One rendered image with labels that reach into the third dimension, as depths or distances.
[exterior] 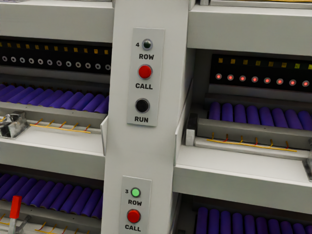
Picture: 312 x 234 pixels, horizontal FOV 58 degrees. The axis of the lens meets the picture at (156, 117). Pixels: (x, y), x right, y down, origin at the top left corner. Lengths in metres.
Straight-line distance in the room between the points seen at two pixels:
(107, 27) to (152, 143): 0.16
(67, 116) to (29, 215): 0.20
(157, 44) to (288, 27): 0.15
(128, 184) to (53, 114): 0.17
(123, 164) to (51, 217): 0.21
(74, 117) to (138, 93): 0.13
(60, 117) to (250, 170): 0.29
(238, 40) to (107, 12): 0.17
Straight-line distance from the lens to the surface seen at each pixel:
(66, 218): 0.54
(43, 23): 0.44
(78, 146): 0.42
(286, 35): 0.37
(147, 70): 0.35
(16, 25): 0.46
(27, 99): 0.54
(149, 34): 0.36
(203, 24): 0.36
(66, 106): 0.49
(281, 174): 0.39
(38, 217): 0.56
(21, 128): 0.48
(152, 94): 0.36
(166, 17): 0.36
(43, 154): 0.44
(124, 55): 0.37
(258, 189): 0.39
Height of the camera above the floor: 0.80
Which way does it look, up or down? 8 degrees down
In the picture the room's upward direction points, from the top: 5 degrees clockwise
